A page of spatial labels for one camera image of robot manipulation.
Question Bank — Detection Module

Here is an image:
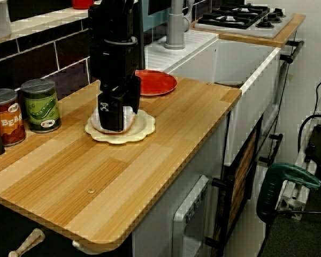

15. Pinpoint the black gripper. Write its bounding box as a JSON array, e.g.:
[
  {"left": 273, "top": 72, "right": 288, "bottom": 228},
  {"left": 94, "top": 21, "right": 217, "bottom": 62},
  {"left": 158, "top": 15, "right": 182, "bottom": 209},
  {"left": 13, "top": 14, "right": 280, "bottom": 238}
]
[{"left": 89, "top": 36, "right": 142, "bottom": 133}]

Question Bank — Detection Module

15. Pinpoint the cream scalloped plate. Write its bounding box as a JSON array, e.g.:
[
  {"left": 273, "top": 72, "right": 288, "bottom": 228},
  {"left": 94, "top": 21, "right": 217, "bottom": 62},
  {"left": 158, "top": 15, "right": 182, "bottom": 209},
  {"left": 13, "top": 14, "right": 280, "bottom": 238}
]
[{"left": 85, "top": 107, "right": 156, "bottom": 145}]

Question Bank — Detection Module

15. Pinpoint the red round plate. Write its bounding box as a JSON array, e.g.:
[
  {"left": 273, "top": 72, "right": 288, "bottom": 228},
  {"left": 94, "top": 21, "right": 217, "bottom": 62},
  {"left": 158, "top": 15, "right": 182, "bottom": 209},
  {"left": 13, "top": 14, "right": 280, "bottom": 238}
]
[{"left": 135, "top": 69, "right": 178, "bottom": 96}]

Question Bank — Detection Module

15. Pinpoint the green toy peas can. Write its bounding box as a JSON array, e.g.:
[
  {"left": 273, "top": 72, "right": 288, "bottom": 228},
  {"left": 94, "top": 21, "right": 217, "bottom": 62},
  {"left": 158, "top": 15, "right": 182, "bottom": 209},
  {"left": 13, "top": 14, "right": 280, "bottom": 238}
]
[{"left": 20, "top": 79, "right": 62, "bottom": 134}]

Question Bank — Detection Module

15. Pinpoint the grey toy faucet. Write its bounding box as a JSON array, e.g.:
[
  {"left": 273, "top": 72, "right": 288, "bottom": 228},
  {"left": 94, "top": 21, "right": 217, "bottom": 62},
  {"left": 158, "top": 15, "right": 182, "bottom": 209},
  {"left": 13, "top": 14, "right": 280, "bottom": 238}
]
[{"left": 164, "top": 0, "right": 196, "bottom": 50}]

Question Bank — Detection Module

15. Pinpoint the teal plastic bin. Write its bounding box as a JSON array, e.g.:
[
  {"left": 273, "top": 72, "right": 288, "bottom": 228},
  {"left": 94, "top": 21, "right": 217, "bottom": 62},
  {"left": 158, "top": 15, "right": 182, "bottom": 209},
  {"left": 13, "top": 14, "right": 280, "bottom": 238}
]
[{"left": 143, "top": 0, "right": 172, "bottom": 33}]

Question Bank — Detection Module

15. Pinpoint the red hot sauce bottle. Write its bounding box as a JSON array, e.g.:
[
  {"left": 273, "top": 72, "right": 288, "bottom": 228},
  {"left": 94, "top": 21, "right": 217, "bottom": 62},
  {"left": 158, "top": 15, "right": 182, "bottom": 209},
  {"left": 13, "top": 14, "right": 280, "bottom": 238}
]
[{"left": 71, "top": 0, "right": 95, "bottom": 10}]

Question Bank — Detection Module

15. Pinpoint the orange toy beans can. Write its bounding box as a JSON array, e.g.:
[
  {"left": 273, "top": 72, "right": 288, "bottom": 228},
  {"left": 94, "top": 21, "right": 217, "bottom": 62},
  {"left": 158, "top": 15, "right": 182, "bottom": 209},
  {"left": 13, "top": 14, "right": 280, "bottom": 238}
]
[{"left": 0, "top": 88, "right": 27, "bottom": 147}]

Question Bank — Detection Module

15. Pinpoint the white toy sink unit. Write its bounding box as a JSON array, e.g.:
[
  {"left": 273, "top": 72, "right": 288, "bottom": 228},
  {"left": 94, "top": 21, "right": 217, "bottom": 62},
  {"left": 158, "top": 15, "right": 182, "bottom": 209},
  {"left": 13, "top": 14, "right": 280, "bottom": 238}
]
[{"left": 146, "top": 29, "right": 282, "bottom": 168}]

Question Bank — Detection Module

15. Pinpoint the black framed cabinet door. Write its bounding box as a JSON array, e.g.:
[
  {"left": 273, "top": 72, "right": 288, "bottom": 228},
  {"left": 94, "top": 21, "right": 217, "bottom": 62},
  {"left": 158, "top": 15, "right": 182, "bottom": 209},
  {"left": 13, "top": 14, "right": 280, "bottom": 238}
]
[{"left": 205, "top": 115, "right": 284, "bottom": 257}]

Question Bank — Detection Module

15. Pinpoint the white cabinet knob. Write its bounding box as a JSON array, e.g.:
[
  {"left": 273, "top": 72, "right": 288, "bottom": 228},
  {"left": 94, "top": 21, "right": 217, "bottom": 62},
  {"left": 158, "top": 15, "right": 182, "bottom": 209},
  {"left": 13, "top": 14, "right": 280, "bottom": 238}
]
[{"left": 72, "top": 239, "right": 97, "bottom": 254}]

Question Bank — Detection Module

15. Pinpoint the grey toy dishwasher panel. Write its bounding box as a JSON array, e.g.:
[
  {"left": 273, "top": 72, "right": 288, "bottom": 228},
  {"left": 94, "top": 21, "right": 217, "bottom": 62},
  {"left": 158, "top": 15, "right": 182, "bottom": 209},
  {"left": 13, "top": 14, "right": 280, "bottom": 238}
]
[{"left": 172, "top": 175, "right": 210, "bottom": 257}]

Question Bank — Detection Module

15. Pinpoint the grey toy stove top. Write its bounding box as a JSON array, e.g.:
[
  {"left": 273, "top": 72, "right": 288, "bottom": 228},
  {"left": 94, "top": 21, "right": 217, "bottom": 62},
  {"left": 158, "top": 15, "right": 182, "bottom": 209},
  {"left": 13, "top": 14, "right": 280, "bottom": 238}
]
[{"left": 194, "top": 3, "right": 294, "bottom": 38}]

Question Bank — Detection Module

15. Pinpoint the pale wooden handle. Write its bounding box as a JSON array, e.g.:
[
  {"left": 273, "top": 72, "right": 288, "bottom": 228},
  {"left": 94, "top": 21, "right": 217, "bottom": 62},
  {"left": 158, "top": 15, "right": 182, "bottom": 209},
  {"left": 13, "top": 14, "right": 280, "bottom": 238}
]
[{"left": 7, "top": 228, "right": 45, "bottom": 257}]

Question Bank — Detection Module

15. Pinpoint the grey oven handle bar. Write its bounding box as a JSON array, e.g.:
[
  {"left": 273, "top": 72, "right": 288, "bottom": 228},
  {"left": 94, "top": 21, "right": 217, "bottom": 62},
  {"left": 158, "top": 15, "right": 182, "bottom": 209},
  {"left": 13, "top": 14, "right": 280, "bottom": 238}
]
[{"left": 279, "top": 39, "right": 305, "bottom": 64}]

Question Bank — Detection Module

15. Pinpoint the thick black cable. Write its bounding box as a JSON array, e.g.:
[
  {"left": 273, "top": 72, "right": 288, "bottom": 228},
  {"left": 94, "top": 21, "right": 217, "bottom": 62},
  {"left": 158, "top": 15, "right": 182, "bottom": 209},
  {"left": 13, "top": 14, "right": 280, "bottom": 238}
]
[{"left": 297, "top": 114, "right": 321, "bottom": 150}]

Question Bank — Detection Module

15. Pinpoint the aluminium extrusion frame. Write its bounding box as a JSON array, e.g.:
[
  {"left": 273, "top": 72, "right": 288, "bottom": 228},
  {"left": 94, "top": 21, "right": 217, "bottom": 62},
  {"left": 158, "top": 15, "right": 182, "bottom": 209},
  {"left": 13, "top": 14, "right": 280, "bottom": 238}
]
[{"left": 275, "top": 179, "right": 311, "bottom": 221}]

